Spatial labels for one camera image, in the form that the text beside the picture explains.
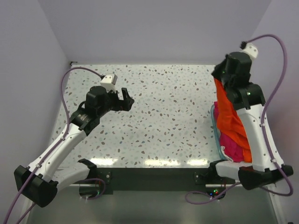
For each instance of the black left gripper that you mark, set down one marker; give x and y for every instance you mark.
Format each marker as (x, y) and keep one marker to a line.
(122, 105)

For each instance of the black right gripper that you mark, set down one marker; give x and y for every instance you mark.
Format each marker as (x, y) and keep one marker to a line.
(216, 72)

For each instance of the orange t shirt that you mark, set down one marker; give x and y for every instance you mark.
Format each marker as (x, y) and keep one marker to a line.
(229, 123)

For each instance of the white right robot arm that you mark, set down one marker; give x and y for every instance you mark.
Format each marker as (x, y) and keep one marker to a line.
(267, 167)

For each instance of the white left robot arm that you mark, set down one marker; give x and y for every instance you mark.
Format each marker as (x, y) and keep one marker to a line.
(36, 181)

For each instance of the clear blue plastic bin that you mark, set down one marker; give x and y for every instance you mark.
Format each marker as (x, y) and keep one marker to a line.
(220, 149)

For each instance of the pink t shirt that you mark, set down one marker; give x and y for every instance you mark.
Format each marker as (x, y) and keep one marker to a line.
(231, 149)

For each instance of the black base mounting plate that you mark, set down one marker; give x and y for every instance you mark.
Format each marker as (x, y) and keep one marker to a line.
(109, 180)

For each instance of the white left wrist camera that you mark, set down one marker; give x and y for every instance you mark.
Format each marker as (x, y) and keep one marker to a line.
(109, 82)

